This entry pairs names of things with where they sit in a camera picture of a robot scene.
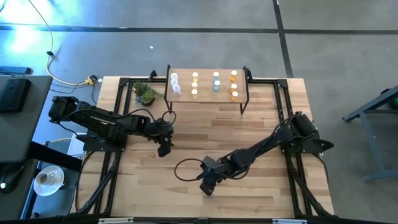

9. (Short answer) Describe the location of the potted succulent plant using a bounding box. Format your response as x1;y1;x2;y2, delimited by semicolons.
132;80;164;107

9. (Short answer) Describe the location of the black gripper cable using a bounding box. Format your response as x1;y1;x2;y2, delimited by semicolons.
161;110;177;126
174;158;208;182

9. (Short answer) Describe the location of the grey metal table frame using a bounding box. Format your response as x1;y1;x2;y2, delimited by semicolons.
341;84;398;184

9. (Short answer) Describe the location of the black cable bundle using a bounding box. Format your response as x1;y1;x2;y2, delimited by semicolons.
74;151;122;215
284;154;333;217

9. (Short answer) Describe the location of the wooden shelf with black legs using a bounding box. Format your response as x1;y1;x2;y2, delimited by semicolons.
164;64;253;115

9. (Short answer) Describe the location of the yellow floor cable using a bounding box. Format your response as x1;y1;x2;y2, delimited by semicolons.
27;0;94;86

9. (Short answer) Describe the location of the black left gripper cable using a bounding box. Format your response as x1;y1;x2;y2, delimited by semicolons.
161;110;177;126

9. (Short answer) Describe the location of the dark grey side desk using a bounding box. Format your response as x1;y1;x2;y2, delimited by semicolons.
0;74;53;220

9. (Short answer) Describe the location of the black box device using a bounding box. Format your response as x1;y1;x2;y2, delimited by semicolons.
0;78;32;113

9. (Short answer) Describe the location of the black flat bar device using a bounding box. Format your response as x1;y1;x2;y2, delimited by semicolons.
0;65;32;75

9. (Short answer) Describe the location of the white clamp bracket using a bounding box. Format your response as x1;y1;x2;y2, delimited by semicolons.
272;218;308;224
98;217;134;224

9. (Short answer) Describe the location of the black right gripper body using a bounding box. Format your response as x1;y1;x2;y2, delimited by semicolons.
198;155;234;197

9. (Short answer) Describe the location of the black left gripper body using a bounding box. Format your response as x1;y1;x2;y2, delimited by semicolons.
146;120;175;158

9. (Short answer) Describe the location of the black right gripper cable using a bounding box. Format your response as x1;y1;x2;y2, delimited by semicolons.
174;158;208;182

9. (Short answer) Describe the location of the grey blue storage bin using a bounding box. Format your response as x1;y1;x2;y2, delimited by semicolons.
20;161;80;218

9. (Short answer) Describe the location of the white paper sheet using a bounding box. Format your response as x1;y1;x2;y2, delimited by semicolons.
67;132;86;158

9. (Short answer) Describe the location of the black computer mouse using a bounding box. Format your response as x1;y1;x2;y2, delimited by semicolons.
0;164;24;194

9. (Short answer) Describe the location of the black diagonal desk brace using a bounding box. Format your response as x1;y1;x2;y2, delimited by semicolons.
29;141;83;172

